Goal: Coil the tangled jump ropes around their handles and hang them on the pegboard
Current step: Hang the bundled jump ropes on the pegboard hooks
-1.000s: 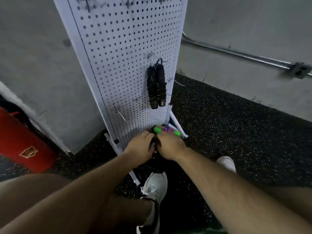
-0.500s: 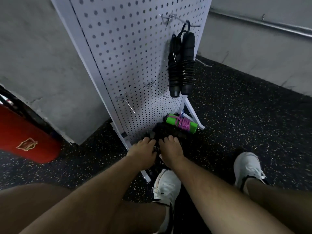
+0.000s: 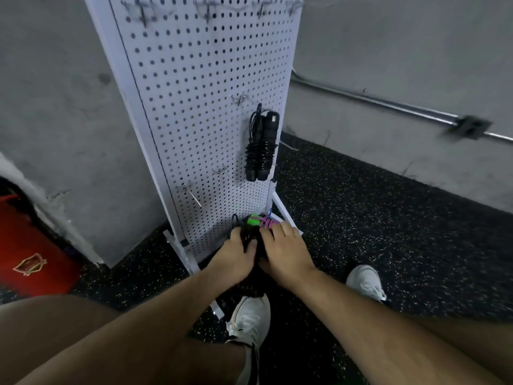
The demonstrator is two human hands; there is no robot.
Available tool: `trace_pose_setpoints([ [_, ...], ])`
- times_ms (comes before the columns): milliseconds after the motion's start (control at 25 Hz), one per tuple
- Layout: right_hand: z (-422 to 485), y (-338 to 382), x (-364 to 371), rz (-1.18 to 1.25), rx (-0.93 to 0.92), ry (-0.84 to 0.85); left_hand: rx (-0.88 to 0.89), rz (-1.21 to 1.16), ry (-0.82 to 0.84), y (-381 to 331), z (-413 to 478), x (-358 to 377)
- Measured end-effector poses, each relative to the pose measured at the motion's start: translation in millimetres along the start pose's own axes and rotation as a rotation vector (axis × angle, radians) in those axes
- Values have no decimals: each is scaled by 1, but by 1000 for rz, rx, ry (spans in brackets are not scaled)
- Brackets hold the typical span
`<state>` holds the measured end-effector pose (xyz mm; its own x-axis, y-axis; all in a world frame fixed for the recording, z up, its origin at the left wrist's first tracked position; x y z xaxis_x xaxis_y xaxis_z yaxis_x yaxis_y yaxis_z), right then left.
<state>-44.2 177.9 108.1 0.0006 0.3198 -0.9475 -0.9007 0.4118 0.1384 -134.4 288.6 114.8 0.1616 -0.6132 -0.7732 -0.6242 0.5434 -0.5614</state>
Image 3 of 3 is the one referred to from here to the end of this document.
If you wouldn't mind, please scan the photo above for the person's left hand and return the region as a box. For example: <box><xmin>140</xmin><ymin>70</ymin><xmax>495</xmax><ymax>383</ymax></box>
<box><xmin>204</xmin><ymin>227</ymin><xmax>259</xmax><ymax>287</ymax></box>

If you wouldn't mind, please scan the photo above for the person's right hand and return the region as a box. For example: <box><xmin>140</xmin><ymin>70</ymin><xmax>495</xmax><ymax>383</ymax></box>
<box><xmin>258</xmin><ymin>222</ymin><xmax>317</xmax><ymax>292</ymax></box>

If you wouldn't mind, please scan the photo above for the pile of black ropes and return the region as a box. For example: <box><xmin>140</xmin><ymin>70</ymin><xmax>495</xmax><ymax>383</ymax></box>
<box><xmin>228</xmin><ymin>214</ymin><xmax>269</xmax><ymax>273</ymax></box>

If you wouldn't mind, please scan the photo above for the pink green-handled jump rope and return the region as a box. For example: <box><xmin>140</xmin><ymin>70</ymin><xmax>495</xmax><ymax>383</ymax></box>
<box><xmin>245</xmin><ymin>213</ymin><xmax>283</xmax><ymax>231</ymax></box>

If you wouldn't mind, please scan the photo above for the black foam-handled jump rope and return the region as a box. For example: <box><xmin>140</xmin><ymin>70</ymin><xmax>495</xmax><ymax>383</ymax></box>
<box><xmin>244</xmin><ymin>102</ymin><xmax>282</xmax><ymax>183</ymax></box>

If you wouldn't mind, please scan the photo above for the white pegboard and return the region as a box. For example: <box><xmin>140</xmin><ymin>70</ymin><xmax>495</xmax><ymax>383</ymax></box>
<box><xmin>84</xmin><ymin>0</ymin><xmax>304</xmax><ymax>265</ymax></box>

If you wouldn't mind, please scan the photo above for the person's right forearm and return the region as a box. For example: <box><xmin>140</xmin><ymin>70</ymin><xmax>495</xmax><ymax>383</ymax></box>
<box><xmin>292</xmin><ymin>270</ymin><xmax>482</xmax><ymax>385</ymax></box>

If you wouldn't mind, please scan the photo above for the person's left forearm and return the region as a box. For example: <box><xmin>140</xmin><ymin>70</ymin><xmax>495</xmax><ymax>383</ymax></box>
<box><xmin>16</xmin><ymin>268</ymin><xmax>242</xmax><ymax>385</ymax></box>

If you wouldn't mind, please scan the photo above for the white pegboard stand foot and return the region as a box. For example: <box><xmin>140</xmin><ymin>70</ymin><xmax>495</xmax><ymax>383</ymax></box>
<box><xmin>164</xmin><ymin>230</ymin><xmax>226</xmax><ymax>321</ymax></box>
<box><xmin>271</xmin><ymin>190</ymin><xmax>304</xmax><ymax>236</ymax></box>

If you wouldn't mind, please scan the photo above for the person's left leg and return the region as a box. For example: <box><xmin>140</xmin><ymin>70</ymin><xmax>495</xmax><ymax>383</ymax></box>
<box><xmin>0</xmin><ymin>294</ymin><xmax>250</xmax><ymax>385</ymax></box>

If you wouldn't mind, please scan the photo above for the person's leg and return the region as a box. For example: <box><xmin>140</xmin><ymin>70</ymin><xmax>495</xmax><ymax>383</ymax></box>
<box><xmin>0</xmin><ymin>294</ymin><xmax>250</xmax><ymax>385</ymax></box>
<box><xmin>409</xmin><ymin>317</ymin><xmax>513</xmax><ymax>385</ymax></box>

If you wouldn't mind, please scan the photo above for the person's right leg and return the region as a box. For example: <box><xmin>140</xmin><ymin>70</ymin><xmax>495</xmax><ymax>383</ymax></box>
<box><xmin>409</xmin><ymin>317</ymin><xmax>513</xmax><ymax>385</ymax></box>

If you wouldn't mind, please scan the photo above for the white left shoe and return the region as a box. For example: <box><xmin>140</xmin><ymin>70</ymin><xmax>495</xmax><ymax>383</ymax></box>
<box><xmin>224</xmin><ymin>294</ymin><xmax>272</xmax><ymax>385</ymax></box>

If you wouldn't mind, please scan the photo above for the white shoe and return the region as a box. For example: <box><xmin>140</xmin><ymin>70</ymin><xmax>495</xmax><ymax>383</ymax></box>
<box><xmin>224</xmin><ymin>294</ymin><xmax>272</xmax><ymax>385</ymax></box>
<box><xmin>345</xmin><ymin>264</ymin><xmax>388</xmax><ymax>304</ymax></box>

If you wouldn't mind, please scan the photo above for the white right shoe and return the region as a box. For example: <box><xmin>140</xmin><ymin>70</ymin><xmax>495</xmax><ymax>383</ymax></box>
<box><xmin>345</xmin><ymin>264</ymin><xmax>388</xmax><ymax>304</ymax></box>

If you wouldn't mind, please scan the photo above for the metal conduit pipe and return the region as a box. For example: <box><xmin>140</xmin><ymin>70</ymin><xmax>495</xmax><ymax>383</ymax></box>
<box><xmin>290</xmin><ymin>72</ymin><xmax>513</xmax><ymax>143</ymax></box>

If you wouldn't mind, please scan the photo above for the red floor object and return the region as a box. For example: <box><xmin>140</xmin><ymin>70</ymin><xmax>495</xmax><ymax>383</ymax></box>
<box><xmin>0</xmin><ymin>195</ymin><xmax>81</xmax><ymax>297</ymax></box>

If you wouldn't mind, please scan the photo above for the grey electrical junction box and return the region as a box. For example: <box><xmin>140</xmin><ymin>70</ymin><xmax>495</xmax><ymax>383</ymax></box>
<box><xmin>449</xmin><ymin>114</ymin><xmax>493</xmax><ymax>141</ymax></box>

